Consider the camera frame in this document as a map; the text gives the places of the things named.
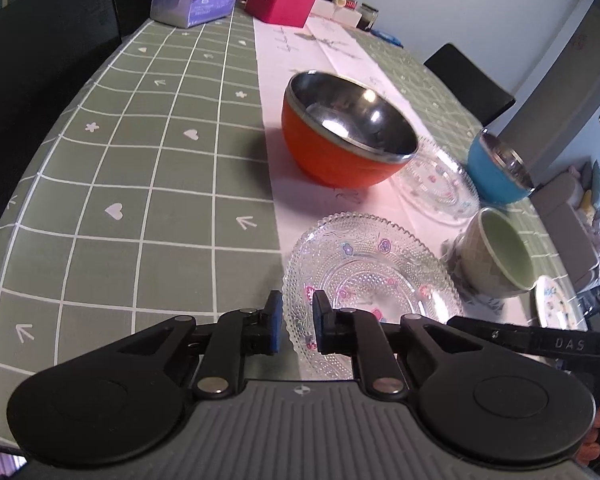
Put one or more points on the orange steel-lined bowl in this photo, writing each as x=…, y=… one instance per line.
x=342, y=134

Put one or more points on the beige sofa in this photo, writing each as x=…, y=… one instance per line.
x=569, y=207

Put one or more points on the green ceramic bowl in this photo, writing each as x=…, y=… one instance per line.
x=493, y=257

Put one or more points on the blue packet on table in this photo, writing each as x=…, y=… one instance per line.
x=387, y=38

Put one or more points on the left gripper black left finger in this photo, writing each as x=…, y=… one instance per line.
x=207, y=361

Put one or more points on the white condiment box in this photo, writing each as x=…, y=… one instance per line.
x=330, y=11

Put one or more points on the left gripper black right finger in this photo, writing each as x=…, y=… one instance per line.
x=389, y=361

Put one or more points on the large clear glass floral plate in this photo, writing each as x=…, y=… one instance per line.
x=362, y=262

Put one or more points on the green checked tablecloth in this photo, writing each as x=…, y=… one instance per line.
x=149, y=197

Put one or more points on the black chair left near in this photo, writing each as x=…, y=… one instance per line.
x=48, y=50

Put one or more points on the white Fruity painted plate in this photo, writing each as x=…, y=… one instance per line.
x=553, y=307

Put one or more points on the pink deer table runner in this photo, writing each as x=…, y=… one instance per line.
x=299, y=202

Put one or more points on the dark glass jar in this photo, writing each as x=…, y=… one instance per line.
x=368, y=17

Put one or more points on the black chair right side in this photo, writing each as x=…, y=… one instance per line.
x=475, y=90

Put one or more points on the blue steel-lined bowl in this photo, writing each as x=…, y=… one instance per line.
x=497, y=170

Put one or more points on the small clear glass floral plate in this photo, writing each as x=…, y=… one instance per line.
x=437, y=185

